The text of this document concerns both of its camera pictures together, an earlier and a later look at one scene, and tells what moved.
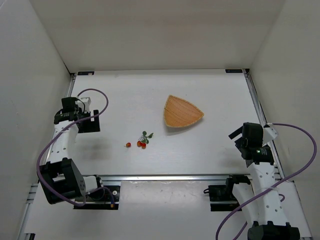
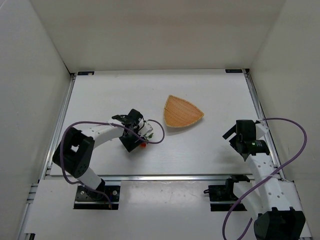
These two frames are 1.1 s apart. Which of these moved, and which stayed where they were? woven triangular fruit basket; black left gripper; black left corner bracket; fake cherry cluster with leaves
Moved: black left gripper
Stayed: woven triangular fruit basket; fake cherry cluster with leaves; black left corner bracket
